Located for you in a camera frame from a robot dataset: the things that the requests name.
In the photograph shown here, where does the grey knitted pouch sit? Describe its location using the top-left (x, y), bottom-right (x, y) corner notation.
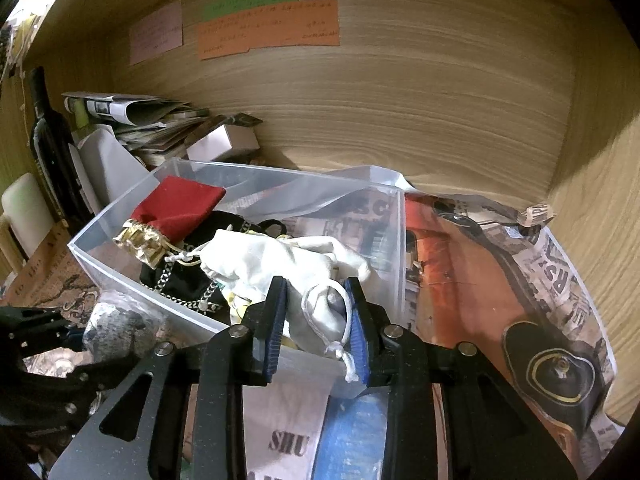
top-left (82, 302), bottom-right (165, 363)

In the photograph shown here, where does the black pouch with silver trim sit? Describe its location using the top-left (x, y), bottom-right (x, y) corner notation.
top-left (139, 210), bottom-right (288, 321)

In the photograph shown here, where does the red and gold pouch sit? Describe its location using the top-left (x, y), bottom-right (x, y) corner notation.
top-left (113, 176), bottom-right (226, 269)

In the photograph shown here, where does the white drawstring pouch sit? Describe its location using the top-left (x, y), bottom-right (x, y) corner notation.
top-left (165, 229), bottom-right (380, 382)

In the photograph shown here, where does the clear plastic storage box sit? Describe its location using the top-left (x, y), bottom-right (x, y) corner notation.
top-left (68, 160), bottom-right (406, 399)

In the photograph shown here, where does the cream ceramic mug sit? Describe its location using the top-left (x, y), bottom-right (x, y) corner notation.
top-left (1, 172), bottom-right (54, 273)

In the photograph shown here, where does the dark wine bottle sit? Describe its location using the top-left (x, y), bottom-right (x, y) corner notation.
top-left (29, 66), bottom-right (93, 236)

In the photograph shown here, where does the small white cardboard box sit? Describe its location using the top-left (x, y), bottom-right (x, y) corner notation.
top-left (186, 125), bottom-right (259, 162)

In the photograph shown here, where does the stack of newspapers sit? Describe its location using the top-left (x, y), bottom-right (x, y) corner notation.
top-left (63, 92), bottom-right (209, 167)

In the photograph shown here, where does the pink sticky note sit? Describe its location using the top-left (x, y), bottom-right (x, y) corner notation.
top-left (129, 0), bottom-right (183, 65)

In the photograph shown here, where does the orange sticky note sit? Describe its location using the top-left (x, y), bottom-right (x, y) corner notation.
top-left (196, 0), bottom-right (340, 61)

